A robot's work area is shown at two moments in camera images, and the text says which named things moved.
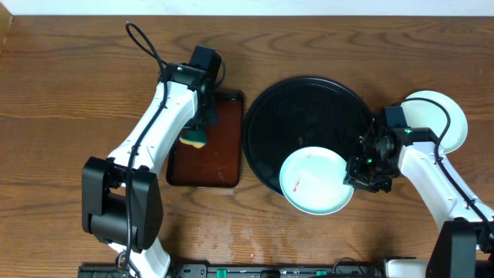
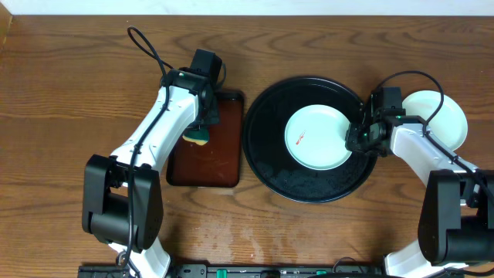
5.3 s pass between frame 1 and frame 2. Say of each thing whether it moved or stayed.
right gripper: moved
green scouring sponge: moved
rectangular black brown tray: stayed
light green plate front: moved
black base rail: stayed
